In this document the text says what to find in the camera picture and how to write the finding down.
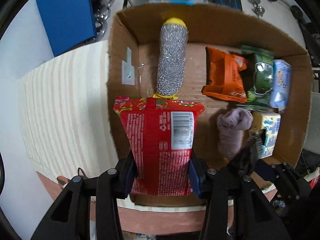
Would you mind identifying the black snack packet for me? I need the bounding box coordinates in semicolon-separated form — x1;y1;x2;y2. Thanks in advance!
247;128;266;160

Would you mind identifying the yellow blue tissue pack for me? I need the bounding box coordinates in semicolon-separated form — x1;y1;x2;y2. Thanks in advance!
249;111;281;159

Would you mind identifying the purple sock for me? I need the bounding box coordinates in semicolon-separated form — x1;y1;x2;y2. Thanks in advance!
216;108;253;160

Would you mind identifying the red snack packet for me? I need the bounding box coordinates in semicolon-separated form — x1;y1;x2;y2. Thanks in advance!
113;96;204;196

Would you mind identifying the green wet wipes pack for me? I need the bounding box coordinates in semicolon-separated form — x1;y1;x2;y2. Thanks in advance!
237;45;274;111

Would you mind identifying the orange snack packet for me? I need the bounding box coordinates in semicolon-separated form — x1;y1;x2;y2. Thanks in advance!
202;47;248;103

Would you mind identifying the striped cat table mat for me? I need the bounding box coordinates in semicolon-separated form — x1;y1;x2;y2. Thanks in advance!
17;39;278;235

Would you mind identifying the open cardboard box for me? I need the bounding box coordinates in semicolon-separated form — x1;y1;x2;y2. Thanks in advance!
107;3;312;206

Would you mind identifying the chrome dumbbell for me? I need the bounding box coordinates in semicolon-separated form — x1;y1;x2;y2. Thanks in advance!
248;0;261;7
253;6;265;17

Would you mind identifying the silver mesh yellow scrubber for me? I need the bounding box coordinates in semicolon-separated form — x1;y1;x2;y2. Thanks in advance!
153;17;188;100

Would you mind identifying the black barbell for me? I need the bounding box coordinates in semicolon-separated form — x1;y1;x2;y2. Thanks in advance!
268;0;311;25

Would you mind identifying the blue folded mat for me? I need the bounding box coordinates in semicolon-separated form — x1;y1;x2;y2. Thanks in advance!
36;0;97;56

